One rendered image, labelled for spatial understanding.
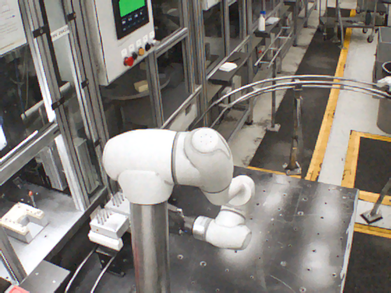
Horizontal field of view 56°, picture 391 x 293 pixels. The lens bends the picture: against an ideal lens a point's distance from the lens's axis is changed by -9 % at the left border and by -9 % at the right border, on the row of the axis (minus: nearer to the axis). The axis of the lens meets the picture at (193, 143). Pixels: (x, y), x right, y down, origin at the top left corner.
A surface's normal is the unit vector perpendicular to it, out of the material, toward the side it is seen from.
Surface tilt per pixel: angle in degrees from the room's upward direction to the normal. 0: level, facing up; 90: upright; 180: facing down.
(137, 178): 75
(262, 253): 0
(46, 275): 0
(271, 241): 0
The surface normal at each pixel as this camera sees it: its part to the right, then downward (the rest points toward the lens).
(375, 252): -0.07, -0.84
